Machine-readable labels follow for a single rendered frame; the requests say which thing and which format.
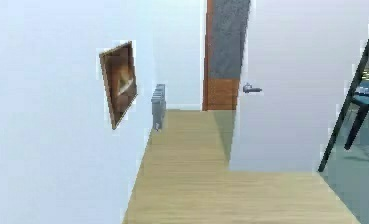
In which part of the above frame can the brown wooden door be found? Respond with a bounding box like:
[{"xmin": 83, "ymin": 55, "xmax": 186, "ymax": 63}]
[{"xmin": 201, "ymin": 0, "xmax": 240, "ymax": 112}]

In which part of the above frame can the white room door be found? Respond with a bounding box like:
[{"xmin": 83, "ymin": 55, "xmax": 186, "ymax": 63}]
[{"xmin": 228, "ymin": 0, "xmax": 369, "ymax": 173}]

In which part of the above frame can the dark teal table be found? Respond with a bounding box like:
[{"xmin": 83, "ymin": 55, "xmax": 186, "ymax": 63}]
[{"xmin": 343, "ymin": 81, "xmax": 369, "ymax": 151}]

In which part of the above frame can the grey wall radiator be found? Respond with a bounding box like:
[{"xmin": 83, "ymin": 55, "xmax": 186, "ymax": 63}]
[{"xmin": 150, "ymin": 83, "xmax": 167, "ymax": 132}]

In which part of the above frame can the grey door handle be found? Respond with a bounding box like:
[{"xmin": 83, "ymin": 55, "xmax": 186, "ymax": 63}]
[{"xmin": 242, "ymin": 82, "xmax": 263, "ymax": 95}]

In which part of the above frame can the brown framed wall picture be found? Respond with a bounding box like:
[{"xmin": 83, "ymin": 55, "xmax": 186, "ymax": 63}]
[{"xmin": 98, "ymin": 40, "xmax": 139, "ymax": 131}]

